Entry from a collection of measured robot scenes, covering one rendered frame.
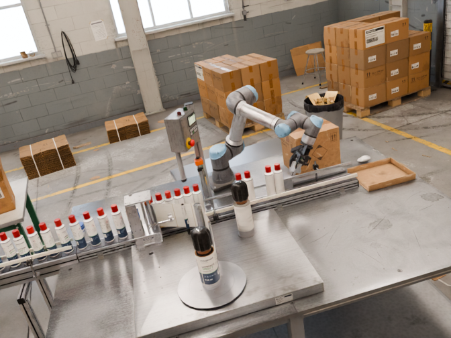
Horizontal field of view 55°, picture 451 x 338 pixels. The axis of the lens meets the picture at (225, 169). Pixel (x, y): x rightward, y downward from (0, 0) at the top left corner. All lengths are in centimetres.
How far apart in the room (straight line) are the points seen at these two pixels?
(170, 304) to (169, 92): 620
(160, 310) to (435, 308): 159
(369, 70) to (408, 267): 414
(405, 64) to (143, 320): 517
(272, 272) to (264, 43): 671
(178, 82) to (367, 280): 634
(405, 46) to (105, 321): 519
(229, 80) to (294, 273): 405
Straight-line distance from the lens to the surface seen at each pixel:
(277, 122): 237
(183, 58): 785
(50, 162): 627
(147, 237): 233
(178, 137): 228
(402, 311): 277
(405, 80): 640
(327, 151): 281
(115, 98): 773
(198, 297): 193
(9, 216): 348
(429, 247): 222
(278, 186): 250
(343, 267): 208
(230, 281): 197
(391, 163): 294
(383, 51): 604
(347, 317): 271
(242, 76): 579
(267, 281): 195
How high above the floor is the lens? 214
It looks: 25 degrees down
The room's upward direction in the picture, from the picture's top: 11 degrees counter-clockwise
